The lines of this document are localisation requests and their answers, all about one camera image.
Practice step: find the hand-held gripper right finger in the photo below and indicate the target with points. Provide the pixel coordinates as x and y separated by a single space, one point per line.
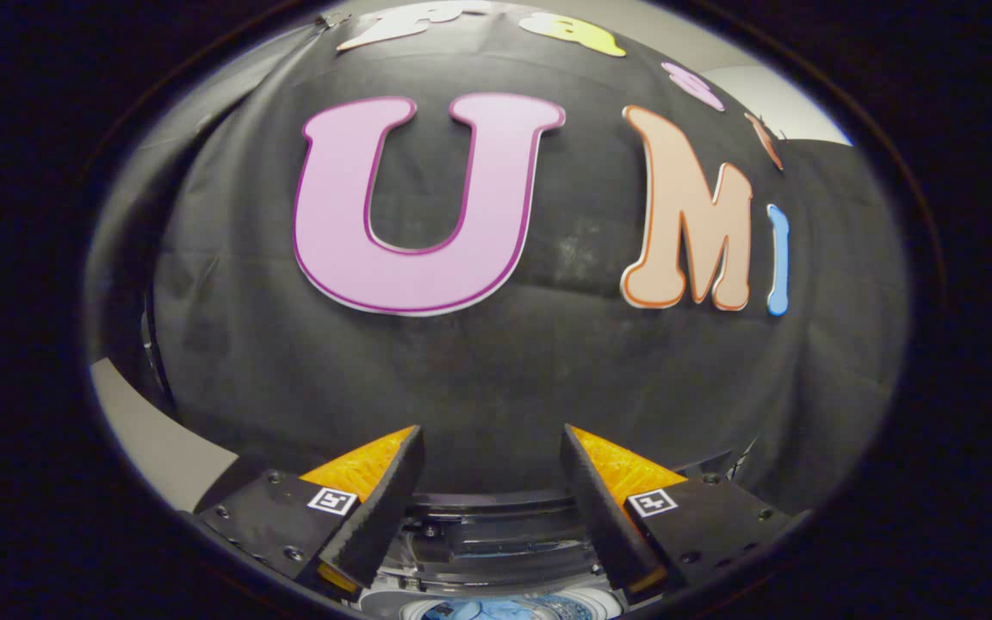
604 517

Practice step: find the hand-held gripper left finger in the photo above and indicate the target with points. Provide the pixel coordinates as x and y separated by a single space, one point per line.
384 508

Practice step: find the grey washing machine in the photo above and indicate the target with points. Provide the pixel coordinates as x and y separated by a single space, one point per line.
384 601

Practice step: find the dark washing machine lid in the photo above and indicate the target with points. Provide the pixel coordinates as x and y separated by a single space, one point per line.
505 542

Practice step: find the light blue shirt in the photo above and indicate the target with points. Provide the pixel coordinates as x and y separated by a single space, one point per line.
496 610

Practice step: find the black backdrop cloth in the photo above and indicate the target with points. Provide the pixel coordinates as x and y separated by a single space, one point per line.
461 379

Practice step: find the dark cabinet with beige door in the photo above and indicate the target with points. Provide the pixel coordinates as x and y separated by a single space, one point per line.
160 448

